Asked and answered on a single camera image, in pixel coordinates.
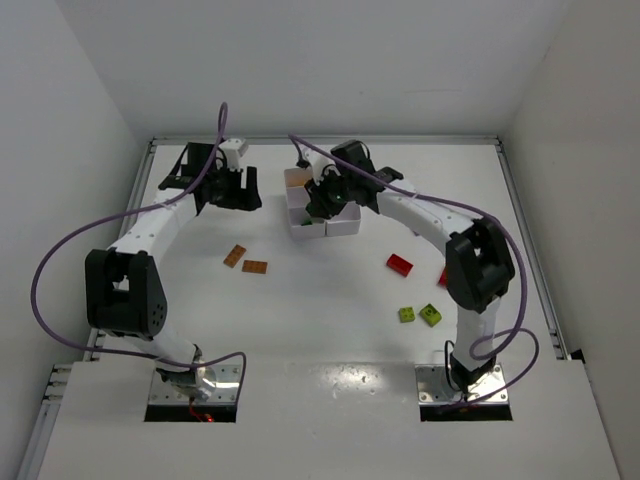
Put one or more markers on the red rectangular lego brick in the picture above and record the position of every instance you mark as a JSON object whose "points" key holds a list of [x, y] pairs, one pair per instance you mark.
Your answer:
{"points": [[443, 280]]}

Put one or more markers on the white divided container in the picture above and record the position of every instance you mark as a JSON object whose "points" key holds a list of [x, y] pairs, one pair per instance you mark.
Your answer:
{"points": [[296, 200], [347, 222]]}

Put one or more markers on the tan lego plate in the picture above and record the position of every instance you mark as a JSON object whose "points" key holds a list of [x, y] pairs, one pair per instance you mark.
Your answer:
{"points": [[234, 256]]}

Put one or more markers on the lime green lego brick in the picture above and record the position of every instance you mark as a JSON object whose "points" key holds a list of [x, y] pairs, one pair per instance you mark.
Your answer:
{"points": [[406, 314]]}

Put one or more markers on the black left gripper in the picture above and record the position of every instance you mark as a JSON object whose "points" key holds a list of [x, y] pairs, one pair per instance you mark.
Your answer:
{"points": [[239, 195]]}

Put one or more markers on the yellow round lego piece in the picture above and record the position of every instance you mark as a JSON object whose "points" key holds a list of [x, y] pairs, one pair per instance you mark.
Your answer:
{"points": [[297, 178]]}

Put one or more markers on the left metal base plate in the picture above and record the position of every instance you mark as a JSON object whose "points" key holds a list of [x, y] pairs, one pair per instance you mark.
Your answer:
{"points": [[216, 385]]}

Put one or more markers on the red sloped lego brick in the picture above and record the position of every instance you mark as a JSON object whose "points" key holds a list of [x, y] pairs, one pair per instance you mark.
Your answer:
{"points": [[399, 265]]}

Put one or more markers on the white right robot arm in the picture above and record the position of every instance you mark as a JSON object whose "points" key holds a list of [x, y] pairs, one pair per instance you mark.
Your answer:
{"points": [[478, 265]]}

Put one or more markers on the white divided container left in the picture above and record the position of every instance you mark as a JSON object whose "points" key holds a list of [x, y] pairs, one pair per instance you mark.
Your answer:
{"points": [[296, 200]]}

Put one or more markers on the white divided container right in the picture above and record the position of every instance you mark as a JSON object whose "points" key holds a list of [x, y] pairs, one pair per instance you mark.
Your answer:
{"points": [[347, 222]]}

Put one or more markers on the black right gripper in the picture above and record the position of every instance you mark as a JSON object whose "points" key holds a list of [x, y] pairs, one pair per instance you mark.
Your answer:
{"points": [[320, 201]]}

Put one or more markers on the brown lego plate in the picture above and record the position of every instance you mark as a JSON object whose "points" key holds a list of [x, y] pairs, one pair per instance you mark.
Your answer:
{"points": [[255, 267]]}

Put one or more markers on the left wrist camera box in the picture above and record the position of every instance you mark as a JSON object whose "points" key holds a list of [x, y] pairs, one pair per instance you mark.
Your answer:
{"points": [[234, 148]]}

